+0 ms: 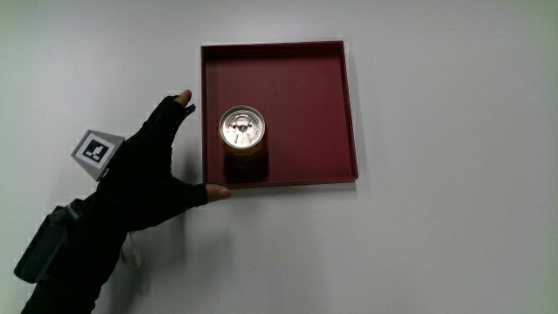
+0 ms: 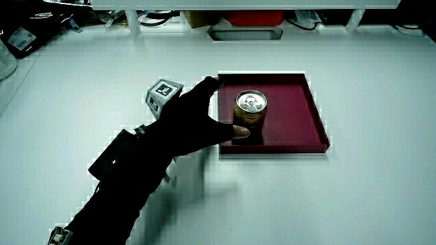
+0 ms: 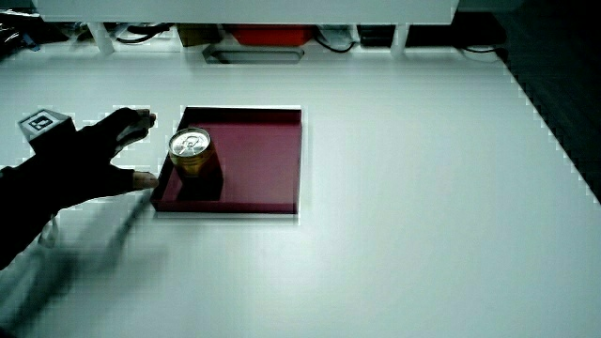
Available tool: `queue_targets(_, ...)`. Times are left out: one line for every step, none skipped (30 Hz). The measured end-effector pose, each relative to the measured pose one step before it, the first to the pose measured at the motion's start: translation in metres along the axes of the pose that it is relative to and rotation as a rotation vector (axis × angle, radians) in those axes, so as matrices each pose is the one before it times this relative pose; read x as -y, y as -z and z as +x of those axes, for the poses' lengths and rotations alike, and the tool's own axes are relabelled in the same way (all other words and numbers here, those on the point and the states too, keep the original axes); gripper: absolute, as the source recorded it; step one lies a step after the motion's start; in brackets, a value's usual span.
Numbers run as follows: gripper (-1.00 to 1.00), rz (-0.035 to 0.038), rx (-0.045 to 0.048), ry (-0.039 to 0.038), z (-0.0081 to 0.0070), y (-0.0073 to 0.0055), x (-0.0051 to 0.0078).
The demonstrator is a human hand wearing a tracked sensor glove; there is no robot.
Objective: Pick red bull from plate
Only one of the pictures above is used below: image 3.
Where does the person's left hand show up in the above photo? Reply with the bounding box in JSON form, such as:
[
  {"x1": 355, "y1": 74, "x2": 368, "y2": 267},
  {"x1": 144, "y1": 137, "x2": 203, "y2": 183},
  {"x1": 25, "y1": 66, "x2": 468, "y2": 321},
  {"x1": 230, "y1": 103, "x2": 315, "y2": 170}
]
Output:
[{"x1": 17, "y1": 106, "x2": 160, "y2": 210}]

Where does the gold red bull can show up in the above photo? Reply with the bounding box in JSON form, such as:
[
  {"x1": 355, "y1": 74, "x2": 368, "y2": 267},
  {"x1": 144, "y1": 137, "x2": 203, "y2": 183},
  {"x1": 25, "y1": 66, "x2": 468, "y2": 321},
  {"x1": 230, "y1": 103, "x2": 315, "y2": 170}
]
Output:
[{"x1": 167, "y1": 126, "x2": 224, "y2": 202}]

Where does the dark red square plate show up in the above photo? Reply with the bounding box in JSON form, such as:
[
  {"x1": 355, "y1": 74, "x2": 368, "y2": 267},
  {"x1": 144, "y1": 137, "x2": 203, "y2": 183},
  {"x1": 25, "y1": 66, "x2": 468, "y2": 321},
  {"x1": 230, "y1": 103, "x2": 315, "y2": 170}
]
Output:
[{"x1": 149, "y1": 105, "x2": 304, "y2": 216}]

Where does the person's left forearm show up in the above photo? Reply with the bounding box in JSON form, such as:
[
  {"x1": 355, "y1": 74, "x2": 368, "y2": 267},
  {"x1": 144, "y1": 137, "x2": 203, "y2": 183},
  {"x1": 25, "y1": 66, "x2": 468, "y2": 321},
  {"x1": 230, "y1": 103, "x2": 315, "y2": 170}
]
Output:
[{"x1": 0, "y1": 156, "x2": 63, "y2": 271}]

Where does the brown box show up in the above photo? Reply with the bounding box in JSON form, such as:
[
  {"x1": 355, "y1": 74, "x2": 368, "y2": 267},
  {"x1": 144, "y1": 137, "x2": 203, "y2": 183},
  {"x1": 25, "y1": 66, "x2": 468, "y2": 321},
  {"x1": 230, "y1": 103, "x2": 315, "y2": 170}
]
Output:
[{"x1": 176, "y1": 23, "x2": 223, "y2": 48}]

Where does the white raised shelf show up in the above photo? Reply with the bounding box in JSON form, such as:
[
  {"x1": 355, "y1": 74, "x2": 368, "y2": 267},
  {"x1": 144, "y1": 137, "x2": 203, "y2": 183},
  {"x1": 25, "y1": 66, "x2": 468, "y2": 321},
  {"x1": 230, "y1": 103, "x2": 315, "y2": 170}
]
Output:
[{"x1": 32, "y1": 0, "x2": 460, "y2": 57}]

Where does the red box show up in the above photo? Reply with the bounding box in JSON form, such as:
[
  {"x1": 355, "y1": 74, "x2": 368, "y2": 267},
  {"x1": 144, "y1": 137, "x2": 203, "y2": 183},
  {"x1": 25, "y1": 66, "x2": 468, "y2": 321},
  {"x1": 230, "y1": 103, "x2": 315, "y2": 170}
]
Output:
[{"x1": 228, "y1": 23, "x2": 315, "y2": 47}]

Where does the white power adapter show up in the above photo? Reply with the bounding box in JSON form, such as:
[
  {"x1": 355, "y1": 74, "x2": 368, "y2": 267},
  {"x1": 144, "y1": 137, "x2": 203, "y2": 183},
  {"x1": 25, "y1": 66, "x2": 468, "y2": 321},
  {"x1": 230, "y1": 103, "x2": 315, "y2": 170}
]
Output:
[{"x1": 318, "y1": 24, "x2": 354, "y2": 50}]

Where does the black box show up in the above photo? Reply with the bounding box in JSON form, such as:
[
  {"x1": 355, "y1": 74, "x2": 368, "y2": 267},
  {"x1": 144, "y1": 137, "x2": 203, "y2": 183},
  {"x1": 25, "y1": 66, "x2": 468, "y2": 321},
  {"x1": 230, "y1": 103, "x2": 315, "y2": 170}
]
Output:
[{"x1": 357, "y1": 23, "x2": 396, "y2": 48}]

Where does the black cable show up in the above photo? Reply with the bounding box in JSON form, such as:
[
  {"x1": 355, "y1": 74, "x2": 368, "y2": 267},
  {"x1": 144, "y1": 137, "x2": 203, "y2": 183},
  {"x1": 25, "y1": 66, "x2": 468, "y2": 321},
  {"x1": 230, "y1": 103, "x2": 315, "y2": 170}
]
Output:
[
  {"x1": 114, "y1": 23, "x2": 176, "y2": 46},
  {"x1": 313, "y1": 27, "x2": 359, "y2": 54}
]

